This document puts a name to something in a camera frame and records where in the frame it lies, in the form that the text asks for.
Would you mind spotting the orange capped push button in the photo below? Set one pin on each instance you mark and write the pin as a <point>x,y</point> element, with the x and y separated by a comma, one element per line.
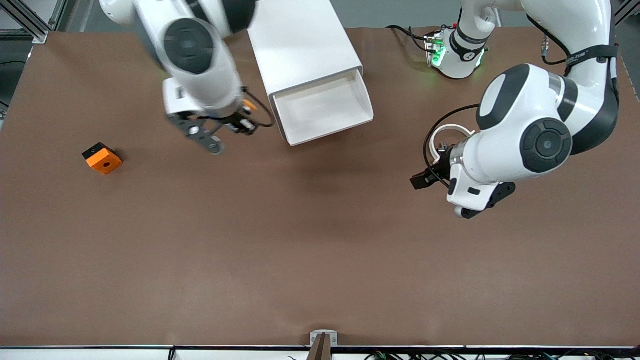
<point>251,105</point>

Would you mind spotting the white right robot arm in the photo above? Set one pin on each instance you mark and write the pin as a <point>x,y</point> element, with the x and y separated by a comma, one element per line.
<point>200,75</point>

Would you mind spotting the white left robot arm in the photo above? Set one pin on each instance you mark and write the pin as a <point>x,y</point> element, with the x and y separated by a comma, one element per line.
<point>525,135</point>

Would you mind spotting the orange and black button box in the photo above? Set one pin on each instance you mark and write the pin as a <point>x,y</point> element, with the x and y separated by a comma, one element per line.
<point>105,162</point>

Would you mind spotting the white curved pipe clamp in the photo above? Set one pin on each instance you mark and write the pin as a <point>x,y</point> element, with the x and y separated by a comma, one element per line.
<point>450,128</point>

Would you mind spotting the brown table cover mat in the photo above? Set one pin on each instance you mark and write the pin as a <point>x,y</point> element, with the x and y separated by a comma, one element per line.
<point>320,250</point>

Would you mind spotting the metal table edge bracket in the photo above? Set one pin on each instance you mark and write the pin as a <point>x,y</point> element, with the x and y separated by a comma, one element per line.
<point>324,335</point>

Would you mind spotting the aluminium frame profile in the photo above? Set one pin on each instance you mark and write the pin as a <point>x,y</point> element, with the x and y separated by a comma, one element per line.
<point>630,10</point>
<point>25,20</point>

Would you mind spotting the white table edge rail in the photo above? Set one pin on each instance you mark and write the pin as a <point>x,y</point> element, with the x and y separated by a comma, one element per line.
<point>100,353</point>

